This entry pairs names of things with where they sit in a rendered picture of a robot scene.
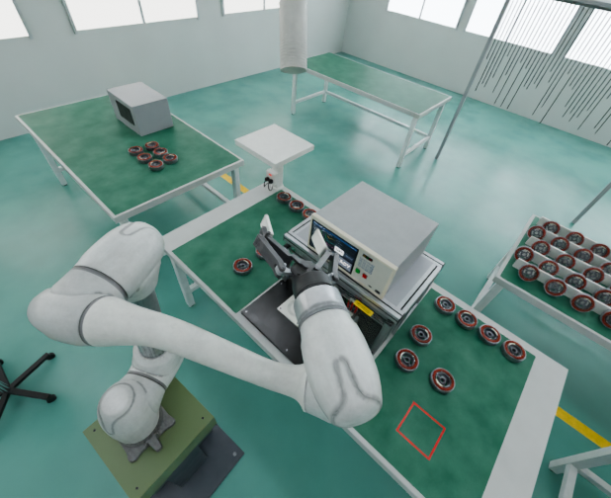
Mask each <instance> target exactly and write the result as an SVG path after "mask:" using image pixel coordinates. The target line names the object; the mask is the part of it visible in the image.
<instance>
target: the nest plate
mask: <svg viewBox="0 0 611 498"><path fill-rule="evenodd" d="M294 303H295V297H294V295H292V296H291V297H290V298H289V299H287V300H286V301H285V302H284V303H283V304H282V305H280V306H279V307H278V310H279V311H280V312H281V313H283V314H284V315H285V316H286V317H287V318H288V319H289V320H290V321H292V322H293V323H294V324H295V325H296V326H297V327H299V324H298V320H297V318H296V314H295V311H294Z"/></svg>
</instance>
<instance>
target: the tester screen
mask: <svg viewBox="0 0 611 498"><path fill-rule="evenodd" d="M317 229H319V231H320V233H321V235H322V238H323V240H324V242H325V243H326V244H327V246H328V248H329V249H330V250H331V251H332V253H333V252H334V253H337V252H336V251H334V248H335V246H336V247H338V248H339V249H341V250H342V251H344V252H345V253H347V254H348V255H349V256H351V257H352V258H354V259H355V256H356V253H357V250H356V249H355V248H353V247H352V246H350V245H349V244H347V243H346V242H344V241H343V240H341V239H340V238H338V237H337V236H335V235H334V234H333V233H331V232H330V231H328V230H327V229H325V228H324V227H322V226H321V225H319V224H318V223H316V222H315V221H314V222H313V224H312V231H311V236H312V235H313V234H314V232H315V231H316V230H317Z"/></svg>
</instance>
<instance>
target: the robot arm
mask: <svg viewBox="0 0 611 498"><path fill-rule="evenodd" d="M260 225H261V229H260V231H259V233H260V234H257V236H256V238H255V240H254V242H253V245H254V247H255V248H256V249H257V250H258V252H259V253H260V254H261V255H262V257H263V258H264V259H265V261H266V262H267V263H268V264H269V266H270V267H271V268H272V270H273V272H274V275H275V277H276V278H278V279H280V278H281V277H282V276H289V278H290V279H291V280H292V289H293V293H294V297H295V303H294V311H295V314H296V318H297V320H298V324H299V330H300V332H301V337H302V342H301V349H302V354H303V360H304V363H303V364H301V365H289V364H283V363H279V362H276V361H273V360H270V359H267V358H265V357H262V356H260V355H258V354H256V353H254V352H251V351H249V350H247V349H245V348H243V347H240V346H238V345H236V344H234V343H232V342H230V341H227V340H225V339H223V338H222V337H220V336H217V335H215V334H213V333H211V332H209V331H207V330H204V329H202V328H200V327H198V326H195V325H193V324H191V323H188V322H186V321H183V320H181V319H178V318H175V317H172V316H169V315H166V314H163V313H161V310H160V306H159V303H158V299H157V296H156V292H155V287H156V285H157V282H158V275H159V269H160V265H161V258H162V257H163V254H164V246H165V244H164V240H163V238H162V235H161V234H160V232H159V231H158V230H157V229H156V228H154V227H153V226H151V225H149V224H147V223H145V222H141V221H137V222H128V223H125V224H123V225H120V226H118V227H116V228H114V229H112V230H111V231H109V232H108V233H107V234H105V235H104V236H103V237H102V238H100V239H99V240H98V241H97V242H96V243H95V244H94V245H92V246H91V247H90V248H89V249H88V250H87V251H86V252H85V253H84V254H83V255H82V257H81V258H80V259H79V261H78V262H77V263H76V264H75V266H74V267H73V268H72V269H71V270H70V271H69V272H68V273H66V274H65V275H64V276H63V277H62V278H61V279H60V280H59V281H58V282H57V283H55V284H54V285H53V286H52V288H49V289H46V290H44V291H42V292H41V293H39V294H38V295H37V296H35V297H34V298H33V299H32V301H31V302H30V304H29V306H28V310H27V315H28V319H29V321H30V322H31V324H32V325H33V326H34V327H36V328H37V329H38V330H39V331H41V332H43V333H44V334H45V335H46V336H47V337H48V338H50V339H52V340H55V341H57V342H61V343H64V344H69V345H74V346H90V347H110V346H133V349H132V361H131V367H130V369H129V371H128V372H127V374H126V375H125V376H124V377H123V378H122V379H121V380H120V381H118V382H116V383H114V384H113V385H112V386H110V387H109V388H108V389H107V390H106V391H105V393H104V394H103V395H102V397H101V399H100V401H99V403H98V407H97V417H98V421H99V424H100V426H101V427H102V429H103V430H104V431H105V432H106V433H107V434H108V435H109V436H110V437H112V438H113V439H115V440H117V441H119V443H120V444H121V446H122V447H123V449H124V450H125V452H126V453H127V456H128V460H129V461H130V462H135V461H137V460H138V458H139V456H140V455H141V454H142V453H143V452H144V451H145V450H146V449H147V448H148V447H149V446H151V447H152V448H153V449H154V450H155V451H157V452H160V451H161V450H162V448H163V447H162V445H161V443H160V441H159V439H158V438H159V437H160V436H161V435H162V434H163V433H164V432H165V431H166V430H168V429H169V428H171V427H173V426H174V425H175V419H174V418H173V417H171V416H170V415H168V413H167V412H166V411H165V410H164V408H163V407H162V406H161V405H160V404H161V401H162V398H163V395H164V393H165V390H166V389H167V387H168V385H169V384H170V382H171V381H172V379H173V378H174V376H175V374H176V373H177V372H178V370H179V368H180V366H181V364H182V362H183V360H184V358H185V359H188V360H191V361H193V362H196V363H199V364H201V365H204V366H207V367H209V368H212V369H214V370H217V371H220V372H222V373H225V374H229V375H232V376H234V377H237V378H240V379H242V380H245V381H248V382H250V383H253V384H255V385H258V386H261V387H264V388H266V389H269V390H272V391H275V392H278V393H281V394H284V395H287V396H290V397H292V398H294V399H295V400H296V401H297V402H298V403H299V404H300V406H301V407H302V410H303V412H305V413H308V414H310V415H313V416H315V417H317V418H319V419H321V420H324V421H325V422H327V423H330V424H331V423H332V424H333V425H334V426H336V427H339V428H351V427H356V426H359V425H362V424H364V423H366V422H368V421H370V420H371V419H373V418H374V417H375V416H376V415H377V414H378V413H379V412H380V410H381V408H382V405H383V397H382V387H381V381H380V376H379V372H378V369H377V366H376V363H375V360H374V358H373V355H372V353H371V350H370V348H369V346H368V344H367V342H366V340H365V337H364V336H363V334H362V332H361V330H360V328H359V327H358V325H357V324H356V323H355V322H354V321H353V320H352V318H351V316H350V314H349V311H348V309H347V307H346V305H345V303H344V301H343V298H342V296H341V294H340V292H339V290H338V289H337V288H335V287H334V286H335V284H336V283H337V282H338V281H339V277H338V274H337V271H338V262H339V254H338V253H332V251H331V250H330V249H329V248H328V246H327V244H326V243H325V242H324V240H323V238H322V235H321V233H320V231H319V229H317V230H316V231H315V232H314V234H313V235H312V237H311V240H312V242H313V244H314V247H315V249H316V252H317V254H318V257H321V258H320V260H319V261H318V262H317V263H316V264H315V263H313V262H312V261H306V260H304V259H300V258H299V257H298V256H296V255H295V254H291V253H290V252H289V251H288V250H286V249H285V248H284V247H283V246H282V245H281V244H280V243H279V242H277V241H276V240H275V239H274V238H273V235H274V233H273V230H272V226H271V223H270V219H269V215H268V214H265V215H264V217H263V219H262V221H261V223H260ZM322 255H323V256H322ZM327 259H328V260H329V265H328V271H327V274H326V273H324V272H323V271H322V270H321V269H320V268H321V267H322V265H323V264H324V263H325V261H326V260H327ZM293 260H294V261H295V263H294V264H293V266H292V267H291V266H290V265H291V263H292V262H293Z"/></svg>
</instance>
